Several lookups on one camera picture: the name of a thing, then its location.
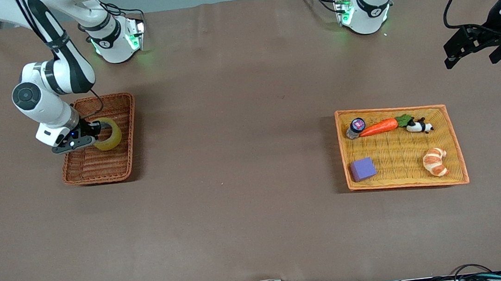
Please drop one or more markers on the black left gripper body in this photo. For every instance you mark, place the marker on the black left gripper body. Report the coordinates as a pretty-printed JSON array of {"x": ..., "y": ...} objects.
[{"x": 493, "y": 21}]

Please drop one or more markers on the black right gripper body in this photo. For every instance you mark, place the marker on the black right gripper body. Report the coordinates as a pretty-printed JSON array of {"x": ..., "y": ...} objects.
[{"x": 85, "y": 128}]

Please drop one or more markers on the yellow clear tape roll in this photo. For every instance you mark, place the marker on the yellow clear tape roll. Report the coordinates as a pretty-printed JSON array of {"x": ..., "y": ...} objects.
[{"x": 113, "y": 138}]

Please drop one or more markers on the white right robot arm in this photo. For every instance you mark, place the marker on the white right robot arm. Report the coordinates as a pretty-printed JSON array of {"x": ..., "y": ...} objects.
[{"x": 42, "y": 106}]

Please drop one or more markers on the brown wicker basket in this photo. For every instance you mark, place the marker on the brown wicker basket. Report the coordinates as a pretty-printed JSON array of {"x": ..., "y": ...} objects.
[{"x": 95, "y": 166}]

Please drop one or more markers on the yellow wicker basket orange rim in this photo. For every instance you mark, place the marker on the yellow wicker basket orange rim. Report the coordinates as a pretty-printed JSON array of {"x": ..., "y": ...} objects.
[{"x": 396, "y": 157}]

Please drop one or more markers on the black white panda toy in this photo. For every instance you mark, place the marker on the black white panda toy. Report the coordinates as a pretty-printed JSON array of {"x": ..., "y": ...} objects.
[{"x": 419, "y": 127}]

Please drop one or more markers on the orange toy carrot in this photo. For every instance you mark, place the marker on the orange toy carrot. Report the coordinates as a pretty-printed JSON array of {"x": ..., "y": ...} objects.
[{"x": 379, "y": 127}]

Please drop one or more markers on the toy croissant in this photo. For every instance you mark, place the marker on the toy croissant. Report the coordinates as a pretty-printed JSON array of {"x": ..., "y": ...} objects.
[{"x": 434, "y": 163}]

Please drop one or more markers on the small bottle purple cap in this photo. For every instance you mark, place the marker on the small bottle purple cap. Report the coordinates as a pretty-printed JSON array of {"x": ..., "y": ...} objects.
[{"x": 357, "y": 125}]

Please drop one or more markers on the purple cube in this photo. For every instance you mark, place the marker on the purple cube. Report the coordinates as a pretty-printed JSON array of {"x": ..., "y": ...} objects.
[{"x": 363, "y": 169}]

